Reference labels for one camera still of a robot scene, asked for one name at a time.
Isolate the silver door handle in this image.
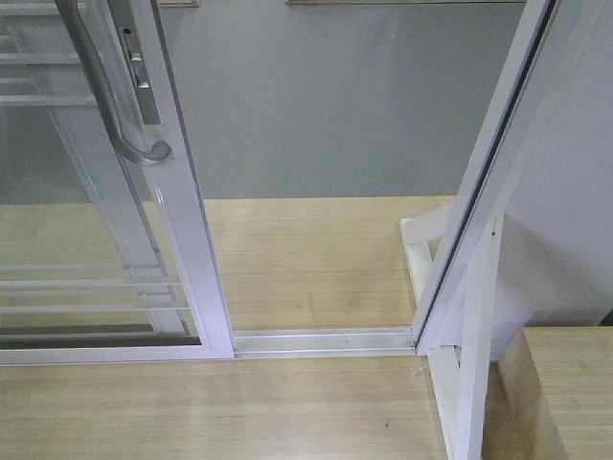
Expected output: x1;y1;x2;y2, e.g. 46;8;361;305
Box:
55;0;171;167

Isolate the white fixed glass panel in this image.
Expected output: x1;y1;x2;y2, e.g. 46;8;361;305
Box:
0;0;193;336

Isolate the aluminium floor track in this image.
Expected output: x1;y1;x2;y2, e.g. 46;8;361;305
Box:
234;327;415;359

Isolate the green sandbag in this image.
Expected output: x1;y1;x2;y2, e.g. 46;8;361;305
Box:
602;310;613;326

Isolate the white triangular support brace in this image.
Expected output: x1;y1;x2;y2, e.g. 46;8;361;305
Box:
416;217;503;459

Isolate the light wooden box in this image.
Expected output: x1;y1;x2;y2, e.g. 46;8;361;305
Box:
499;327;612;459

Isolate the white sliding glass door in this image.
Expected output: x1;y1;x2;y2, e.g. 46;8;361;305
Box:
0;0;237;368

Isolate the white door frame post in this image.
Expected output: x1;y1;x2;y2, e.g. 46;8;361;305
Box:
413;1;612;355

